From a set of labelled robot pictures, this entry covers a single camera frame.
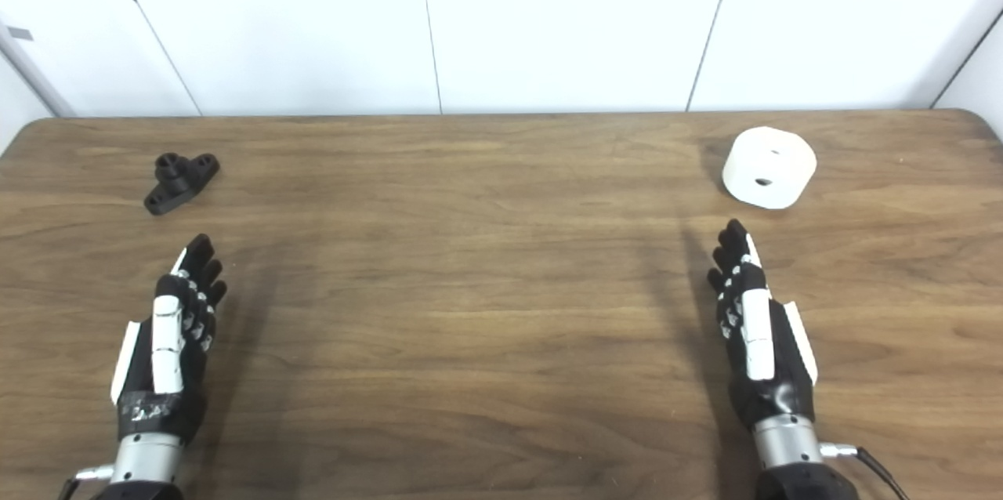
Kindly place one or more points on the white and black right hand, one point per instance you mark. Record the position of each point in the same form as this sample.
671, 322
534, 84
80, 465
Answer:
758, 335

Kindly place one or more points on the white and black left hand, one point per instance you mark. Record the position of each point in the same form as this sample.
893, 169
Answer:
167, 343

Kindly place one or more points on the black flanged holder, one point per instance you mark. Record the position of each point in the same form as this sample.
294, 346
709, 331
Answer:
174, 185

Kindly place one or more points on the round white piece with holes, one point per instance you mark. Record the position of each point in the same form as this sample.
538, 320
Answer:
772, 163

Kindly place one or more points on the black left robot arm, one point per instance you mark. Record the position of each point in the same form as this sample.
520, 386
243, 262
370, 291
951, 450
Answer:
147, 461

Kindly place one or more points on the small grey tape label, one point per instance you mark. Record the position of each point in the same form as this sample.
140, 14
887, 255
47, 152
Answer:
20, 34

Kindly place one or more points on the grey wall corner strip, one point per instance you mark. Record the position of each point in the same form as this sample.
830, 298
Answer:
35, 73

